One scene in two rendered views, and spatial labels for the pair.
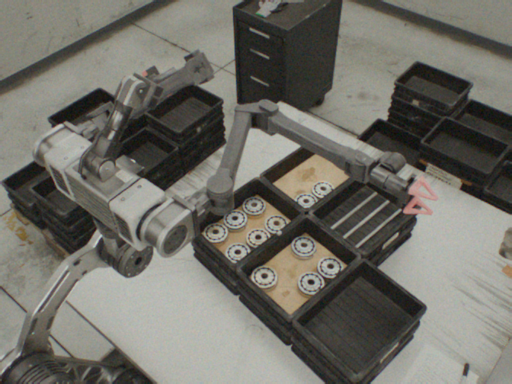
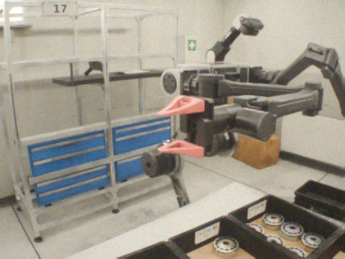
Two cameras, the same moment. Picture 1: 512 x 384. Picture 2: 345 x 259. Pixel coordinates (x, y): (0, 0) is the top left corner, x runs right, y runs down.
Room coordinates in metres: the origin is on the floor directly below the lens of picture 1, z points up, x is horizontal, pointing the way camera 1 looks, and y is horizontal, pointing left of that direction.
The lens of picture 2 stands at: (1.07, -0.98, 1.60)
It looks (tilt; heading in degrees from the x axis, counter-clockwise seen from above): 16 degrees down; 98
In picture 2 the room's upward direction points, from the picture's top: straight up
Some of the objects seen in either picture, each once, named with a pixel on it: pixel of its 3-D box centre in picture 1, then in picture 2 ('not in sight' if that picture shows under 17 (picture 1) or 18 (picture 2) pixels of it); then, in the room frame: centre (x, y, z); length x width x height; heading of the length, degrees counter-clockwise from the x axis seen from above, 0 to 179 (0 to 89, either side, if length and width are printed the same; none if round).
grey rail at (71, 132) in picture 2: not in sight; (106, 125); (0.10, 1.48, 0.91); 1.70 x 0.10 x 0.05; 49
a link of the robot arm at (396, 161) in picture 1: (378, 166); (252, 121); (1.16, -0.38, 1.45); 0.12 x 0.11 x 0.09; 48
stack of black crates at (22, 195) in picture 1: (49, 187); not in sight; (2.21, 1.25, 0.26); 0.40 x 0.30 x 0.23; 139
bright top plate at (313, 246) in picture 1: (304, 245); not in sight; (1.29, -0.20, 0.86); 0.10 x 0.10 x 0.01
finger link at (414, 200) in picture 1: (418, 203); (180, 138); (1.01, -0.48, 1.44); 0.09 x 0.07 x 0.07; 48
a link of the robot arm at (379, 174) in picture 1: (382, 176); (229, 118); (1.11, -0.38, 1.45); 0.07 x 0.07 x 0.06; 48
